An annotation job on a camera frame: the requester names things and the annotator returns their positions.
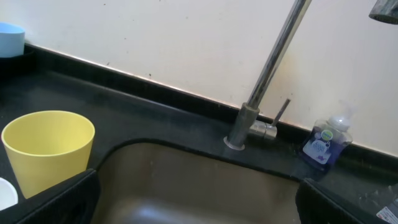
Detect blue cup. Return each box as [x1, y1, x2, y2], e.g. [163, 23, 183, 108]
[0, 22, 26, 59]

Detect yellow cup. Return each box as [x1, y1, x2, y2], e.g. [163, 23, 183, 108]
[1, 110, 96, 200]

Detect steel sink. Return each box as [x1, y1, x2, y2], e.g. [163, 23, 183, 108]
[90, 140, 303, 224]

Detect white label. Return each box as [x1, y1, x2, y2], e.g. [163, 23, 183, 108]
[375, 205, 398, 224]

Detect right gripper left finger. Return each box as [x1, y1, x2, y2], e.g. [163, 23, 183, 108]
[0, 169, 101, 224]

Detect blue soap bottle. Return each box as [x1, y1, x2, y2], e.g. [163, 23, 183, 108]
[297, 105, 358, 174]

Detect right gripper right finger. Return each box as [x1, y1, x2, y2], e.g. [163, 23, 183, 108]
[295, 177, 391, 224]

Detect steel tap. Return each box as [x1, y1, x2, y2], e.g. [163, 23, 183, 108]
[223, 0, 398, 152]

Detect black tray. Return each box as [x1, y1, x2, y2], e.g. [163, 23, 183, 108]
[0, 49, 35, 78]

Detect white cup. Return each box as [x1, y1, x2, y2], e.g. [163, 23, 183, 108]
[0, 177, 19, 212]

